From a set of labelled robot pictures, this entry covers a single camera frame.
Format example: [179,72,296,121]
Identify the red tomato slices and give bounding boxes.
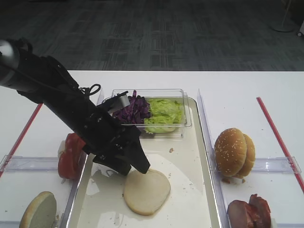
[57,133,86,180]

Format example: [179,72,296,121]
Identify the purple cabbage shreds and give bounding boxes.
[112,90,151,124]

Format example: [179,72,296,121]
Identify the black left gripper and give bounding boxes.
[73,91,150,176]

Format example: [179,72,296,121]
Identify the standing bottom bun slice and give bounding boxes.
[19,191,57,228]

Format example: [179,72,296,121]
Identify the clear pusher track upper left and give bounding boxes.
[0,155,59,172]

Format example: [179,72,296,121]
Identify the sesame top bun rear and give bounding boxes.
[235,134,256,179]

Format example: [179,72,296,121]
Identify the red rail strip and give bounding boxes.
[256,97,304,191]
[0,104,42,177]

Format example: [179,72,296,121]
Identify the left red rail strip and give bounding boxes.
[0,104,42,177]

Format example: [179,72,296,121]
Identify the floor stand base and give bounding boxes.
[270,0,295,33]

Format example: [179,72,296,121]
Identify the clear pusher track upper right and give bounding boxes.
[251,157,302,174]

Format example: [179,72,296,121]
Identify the sesame top bun front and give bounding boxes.
[214,128,247,177]

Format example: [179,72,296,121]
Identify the right red rail strip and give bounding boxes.
[256,97,304,191]

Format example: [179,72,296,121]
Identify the red meat slices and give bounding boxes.
[227,194,272,228]

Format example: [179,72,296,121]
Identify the clear pusher track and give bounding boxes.
[0,155,59,172]
[251,157,302,174]

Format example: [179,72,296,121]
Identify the clear plastic vegetable box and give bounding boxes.
[110,88,191,138]

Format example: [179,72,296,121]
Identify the sesame bun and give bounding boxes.
[235,134,256,179]
[214,128,247,177]

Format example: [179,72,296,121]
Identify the green lettuce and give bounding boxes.
[144,98,185,133]

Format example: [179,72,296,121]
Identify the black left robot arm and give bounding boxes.
[0,39,150,175]

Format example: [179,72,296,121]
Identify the metal tray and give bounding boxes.
[67,98,219,228]

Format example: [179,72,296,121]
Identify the white bottom bun slice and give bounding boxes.
[123,169,171,216]

